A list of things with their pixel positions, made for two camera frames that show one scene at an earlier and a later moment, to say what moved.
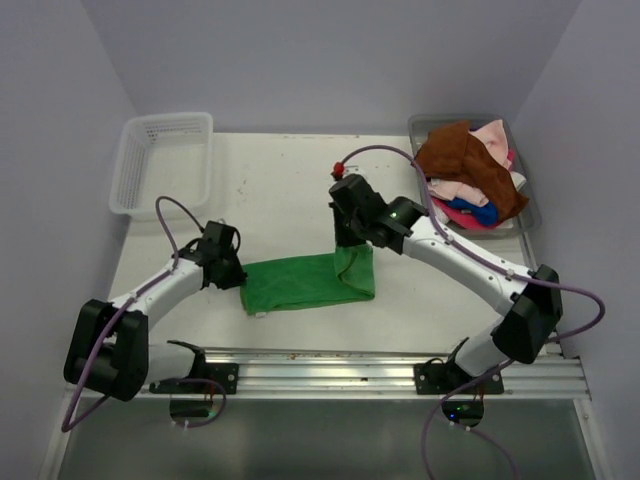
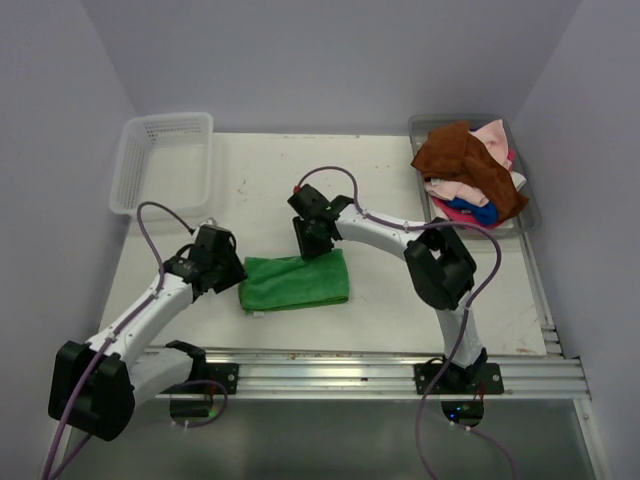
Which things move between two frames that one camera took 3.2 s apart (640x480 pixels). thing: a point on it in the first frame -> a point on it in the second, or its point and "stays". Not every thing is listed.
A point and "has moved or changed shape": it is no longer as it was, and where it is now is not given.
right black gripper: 343,239 -> 307,248
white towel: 519,180 stays
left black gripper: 237,277 stays
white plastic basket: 164,155 stays
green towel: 285,283 has moved or changed shape
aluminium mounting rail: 380,374 stays
